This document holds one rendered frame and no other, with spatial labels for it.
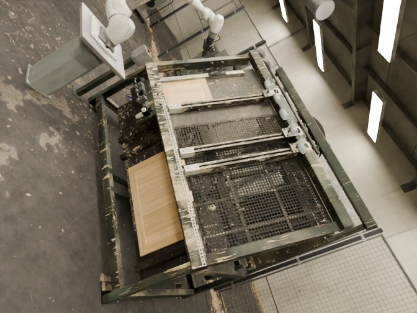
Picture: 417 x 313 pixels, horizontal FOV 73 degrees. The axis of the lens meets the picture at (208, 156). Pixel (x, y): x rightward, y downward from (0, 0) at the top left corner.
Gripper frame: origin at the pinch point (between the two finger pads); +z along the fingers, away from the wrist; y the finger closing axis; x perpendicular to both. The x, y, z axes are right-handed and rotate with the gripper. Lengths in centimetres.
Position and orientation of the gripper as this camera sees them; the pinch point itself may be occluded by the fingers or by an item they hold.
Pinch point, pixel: (203, 53)
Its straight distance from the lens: 315.1
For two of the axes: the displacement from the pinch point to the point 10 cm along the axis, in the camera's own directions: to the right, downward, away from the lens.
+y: -6.9, -6.9, 2.0
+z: -3.9, 6.0, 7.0
